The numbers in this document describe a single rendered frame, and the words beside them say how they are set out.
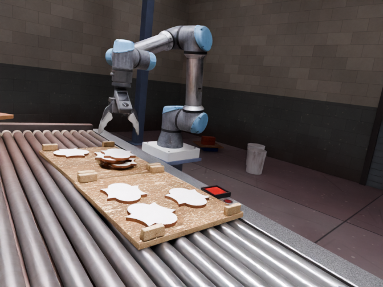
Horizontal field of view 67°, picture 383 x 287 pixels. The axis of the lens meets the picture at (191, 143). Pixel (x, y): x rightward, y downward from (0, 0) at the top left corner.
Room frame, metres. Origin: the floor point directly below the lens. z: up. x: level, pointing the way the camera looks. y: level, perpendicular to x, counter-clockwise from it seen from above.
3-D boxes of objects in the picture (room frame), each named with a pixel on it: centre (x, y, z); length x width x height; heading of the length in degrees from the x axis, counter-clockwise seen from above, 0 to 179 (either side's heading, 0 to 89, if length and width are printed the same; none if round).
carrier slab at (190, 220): (0.84, 0.09, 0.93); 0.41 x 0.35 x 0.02; 41
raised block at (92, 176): (0.89, 0.32, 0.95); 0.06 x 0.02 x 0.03; 131
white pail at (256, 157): (4.55, -1.05, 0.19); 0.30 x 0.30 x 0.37
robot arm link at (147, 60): (1.21, 0.25, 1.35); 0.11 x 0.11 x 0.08; 58
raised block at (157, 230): (0.60, 0.06, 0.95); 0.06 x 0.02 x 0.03; 131
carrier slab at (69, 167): (1.15, 0.37, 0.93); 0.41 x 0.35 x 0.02; 43
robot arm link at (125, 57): (1.12, 0.29, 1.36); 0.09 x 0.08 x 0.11; 148
